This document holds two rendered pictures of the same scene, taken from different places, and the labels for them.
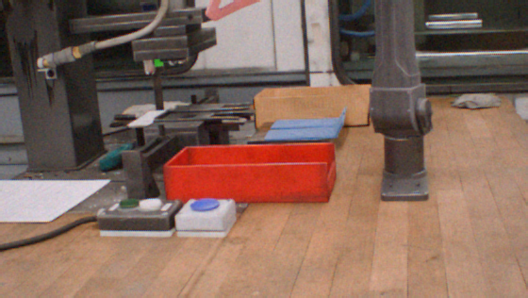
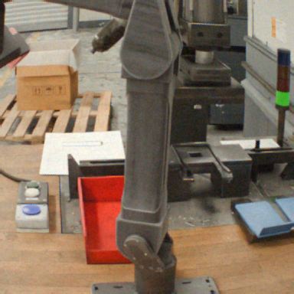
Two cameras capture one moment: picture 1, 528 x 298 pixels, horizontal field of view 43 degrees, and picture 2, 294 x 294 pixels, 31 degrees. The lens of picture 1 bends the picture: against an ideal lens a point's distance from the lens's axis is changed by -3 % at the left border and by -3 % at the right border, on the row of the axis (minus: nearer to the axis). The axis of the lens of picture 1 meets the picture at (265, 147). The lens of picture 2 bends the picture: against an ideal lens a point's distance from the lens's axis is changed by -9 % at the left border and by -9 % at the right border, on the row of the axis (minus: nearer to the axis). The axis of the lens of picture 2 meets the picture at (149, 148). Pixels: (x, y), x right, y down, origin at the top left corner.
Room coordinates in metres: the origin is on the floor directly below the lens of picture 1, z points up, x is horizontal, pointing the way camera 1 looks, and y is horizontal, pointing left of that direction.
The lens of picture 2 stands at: (0.74, -0.87, 1.41)
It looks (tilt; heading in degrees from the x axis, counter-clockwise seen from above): 20 degrees down; 69
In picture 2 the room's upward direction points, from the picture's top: 1 degrees clockwise
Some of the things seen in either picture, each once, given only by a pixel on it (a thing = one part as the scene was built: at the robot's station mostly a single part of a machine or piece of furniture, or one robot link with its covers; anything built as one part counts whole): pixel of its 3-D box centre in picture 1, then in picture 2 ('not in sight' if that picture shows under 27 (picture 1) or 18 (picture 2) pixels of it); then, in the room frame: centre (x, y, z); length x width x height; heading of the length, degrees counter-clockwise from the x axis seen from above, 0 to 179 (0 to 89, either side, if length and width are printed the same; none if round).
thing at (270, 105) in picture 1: (314, 107); not in sight; (1.49, -0.12, 0.93); 0.25 x 0.13 x 0.08; 77
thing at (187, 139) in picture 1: (189, 139); (200, 174); (1.25, 0.14, 0.94); 0.20 x 0.10 x 0.07; 167
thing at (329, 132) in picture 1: (305, 126); (264, 213); (1.29, -0.08, 0.93); 0.15 x 0.07 x 0.03; 81
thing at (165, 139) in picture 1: (156, 158); (115, 172); (1.08, 0.18, 0.95); 0.15 x 0.03 x 0.10; 167
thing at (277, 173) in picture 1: (252, 172); (113, 217); (1.02, 0.02, 0.93); 0.25 x 0.12 x 0.06; 77
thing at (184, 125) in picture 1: (187, 117); (201, 155); (1.25, 0.14, 0.98); 0.20 x 0.10 x 0.01; 167
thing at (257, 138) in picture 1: (295, 134); (278, 216); (1.34, -0.06, 0.91); 0.17 x 0.16 x 0.02; 167
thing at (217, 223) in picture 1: (206, 226); (33, 223); (0.87, 0.09, 0.90); 0.07 x 0.07 x 0.06; 77
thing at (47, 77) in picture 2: not in sight; (48, 73); (1.59, 3.67, 0.40); 0.67 x 0.60 x 0.50; 69
